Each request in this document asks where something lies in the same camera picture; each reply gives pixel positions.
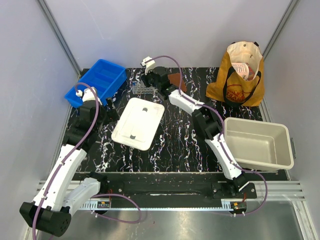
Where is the blue capped test tube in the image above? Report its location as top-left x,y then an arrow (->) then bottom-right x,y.
132,82 -> 138,91

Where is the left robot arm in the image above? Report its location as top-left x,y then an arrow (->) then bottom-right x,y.
19,98 -> 119,237

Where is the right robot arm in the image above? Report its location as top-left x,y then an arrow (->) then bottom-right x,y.
141,66 -> 249,198

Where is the brown scouring pad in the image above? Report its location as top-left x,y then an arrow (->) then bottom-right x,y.
168,73 -> 187,93

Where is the clear test tube rack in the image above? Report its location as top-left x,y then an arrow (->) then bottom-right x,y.
132,81 -> 155,95

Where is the white rectangular lid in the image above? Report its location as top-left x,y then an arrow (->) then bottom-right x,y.
111,97 -> 165,151

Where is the blue divided plastic bin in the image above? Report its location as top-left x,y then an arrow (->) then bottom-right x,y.
79,59 -> 127,106

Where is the yellow tote bag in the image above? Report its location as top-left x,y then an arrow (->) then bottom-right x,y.
205,41 -> 265,107

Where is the package in tote bag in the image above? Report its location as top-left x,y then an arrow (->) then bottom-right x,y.
231,62 -> 255,81

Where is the beige plastic tub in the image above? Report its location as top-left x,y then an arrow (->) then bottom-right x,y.
224,117 -> 294,172

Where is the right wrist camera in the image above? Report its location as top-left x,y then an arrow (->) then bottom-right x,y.
140,56 -> 156,75

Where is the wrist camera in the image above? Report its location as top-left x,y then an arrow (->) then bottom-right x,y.
75,87 -> 102,105
140,56 -> 156,75

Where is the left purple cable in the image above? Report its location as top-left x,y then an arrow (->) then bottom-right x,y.
31,82 -> 143,240

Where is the purple cable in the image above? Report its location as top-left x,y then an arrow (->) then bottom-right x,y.
149,55 -> 269,216
31,82 -> 143,240

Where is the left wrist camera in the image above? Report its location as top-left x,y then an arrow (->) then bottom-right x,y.
75,87 -> 102,105

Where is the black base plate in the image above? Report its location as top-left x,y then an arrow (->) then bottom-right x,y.
103,172 -> 257,210

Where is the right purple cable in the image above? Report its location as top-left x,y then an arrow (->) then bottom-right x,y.
149,55 -> 269,216

